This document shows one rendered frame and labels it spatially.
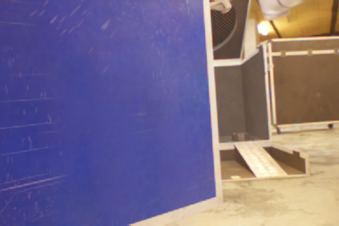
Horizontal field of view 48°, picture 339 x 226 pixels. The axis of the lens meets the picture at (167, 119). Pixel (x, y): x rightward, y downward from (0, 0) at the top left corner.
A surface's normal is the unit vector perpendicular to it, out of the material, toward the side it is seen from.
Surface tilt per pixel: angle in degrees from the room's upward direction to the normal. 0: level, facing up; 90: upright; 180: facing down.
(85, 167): 90
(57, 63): 90
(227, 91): 90
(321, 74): 90
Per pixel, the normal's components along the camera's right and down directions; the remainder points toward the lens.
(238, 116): 0.00, 0.00
